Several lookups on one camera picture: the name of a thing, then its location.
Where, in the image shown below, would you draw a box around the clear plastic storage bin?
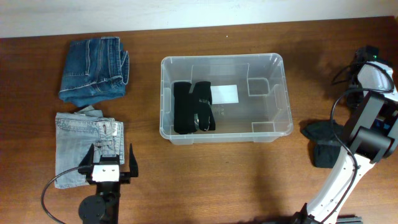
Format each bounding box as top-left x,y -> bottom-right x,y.
159,53 -> 294,145

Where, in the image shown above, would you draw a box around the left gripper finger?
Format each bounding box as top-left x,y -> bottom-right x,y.
129,143 -> 139,178
78,144 -> 95,174

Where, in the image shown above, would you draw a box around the dark blue folded jeans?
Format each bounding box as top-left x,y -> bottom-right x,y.
58,37 -> 129,107

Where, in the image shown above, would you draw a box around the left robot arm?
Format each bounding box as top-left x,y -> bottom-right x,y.
78,145 -> 139,224

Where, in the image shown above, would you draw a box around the black garment with tape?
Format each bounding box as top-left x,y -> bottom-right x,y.
174,81 -> 216,134

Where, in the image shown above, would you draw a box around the dark grey garment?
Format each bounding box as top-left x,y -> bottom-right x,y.
300,119 -> 343,169

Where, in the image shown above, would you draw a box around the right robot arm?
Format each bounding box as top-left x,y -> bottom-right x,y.
289,45 -> 397,224

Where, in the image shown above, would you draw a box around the white label in bin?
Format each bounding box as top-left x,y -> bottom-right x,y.
211,85 -> 239,105

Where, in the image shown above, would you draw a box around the light blue folded jeans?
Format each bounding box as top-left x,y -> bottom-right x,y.
55,106 -> 124,175

